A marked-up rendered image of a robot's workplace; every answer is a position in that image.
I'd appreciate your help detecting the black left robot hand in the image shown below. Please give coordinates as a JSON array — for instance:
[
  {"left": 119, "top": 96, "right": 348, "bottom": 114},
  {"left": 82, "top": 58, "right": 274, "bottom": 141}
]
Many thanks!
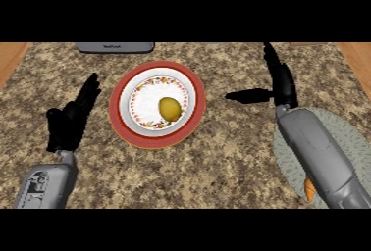
[{"left": 44, "top": 72, "right": 103, "bottom": 153}]

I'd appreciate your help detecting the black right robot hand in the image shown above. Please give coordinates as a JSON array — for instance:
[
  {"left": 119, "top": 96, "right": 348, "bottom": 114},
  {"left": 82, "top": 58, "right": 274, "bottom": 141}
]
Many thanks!
[{"left": 223, "top": 41, "right": 299, "bottom": 110}]

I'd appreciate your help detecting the white floral rimmed plate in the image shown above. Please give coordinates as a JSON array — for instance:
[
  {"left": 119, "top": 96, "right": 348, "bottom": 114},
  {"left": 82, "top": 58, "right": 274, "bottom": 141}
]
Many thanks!
[{"left": 116, "top": 67, "right": 197, "bottom": 138}]

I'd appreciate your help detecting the red round placemat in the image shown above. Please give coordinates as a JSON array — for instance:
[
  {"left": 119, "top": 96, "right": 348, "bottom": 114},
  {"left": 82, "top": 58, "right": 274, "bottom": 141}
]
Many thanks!
[{"left": 107, "top": 60, "right": 208, "bottom": 150}]

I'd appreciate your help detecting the yellow lemon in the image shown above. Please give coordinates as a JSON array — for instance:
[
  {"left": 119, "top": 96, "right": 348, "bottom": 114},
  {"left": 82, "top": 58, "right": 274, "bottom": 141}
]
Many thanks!
[{"left": 158, "top": 96, "right": 184, "bottom": 123}]

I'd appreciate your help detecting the grey-green round placemat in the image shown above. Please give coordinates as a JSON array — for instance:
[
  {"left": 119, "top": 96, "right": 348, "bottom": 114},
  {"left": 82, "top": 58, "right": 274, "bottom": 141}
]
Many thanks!
[{"left": 271, "top": 107, "right": 371, "bottom": 210}]

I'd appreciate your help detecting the grey flat appliance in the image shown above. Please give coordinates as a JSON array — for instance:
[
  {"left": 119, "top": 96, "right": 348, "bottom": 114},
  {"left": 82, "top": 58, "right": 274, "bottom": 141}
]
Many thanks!
[{"left": 75, "top": 41, "right": 156, "bottom": 55}]

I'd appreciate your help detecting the orange carrot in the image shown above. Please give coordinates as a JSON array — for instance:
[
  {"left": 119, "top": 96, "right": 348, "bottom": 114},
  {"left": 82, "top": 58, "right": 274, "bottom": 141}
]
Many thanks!
[{"left": 302, "top": 176, "right": 319, "bottom": 204}]

